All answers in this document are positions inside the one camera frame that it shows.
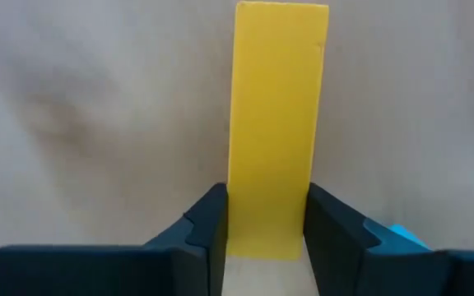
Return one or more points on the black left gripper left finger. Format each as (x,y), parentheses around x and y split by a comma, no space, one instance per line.
(196,246)

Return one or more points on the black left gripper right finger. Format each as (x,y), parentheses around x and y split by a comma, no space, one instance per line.
(344,255)

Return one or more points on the long yellow block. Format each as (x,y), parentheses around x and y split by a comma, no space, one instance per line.
(276,123)

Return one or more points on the light blue block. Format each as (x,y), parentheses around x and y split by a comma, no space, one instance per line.
(403,233)

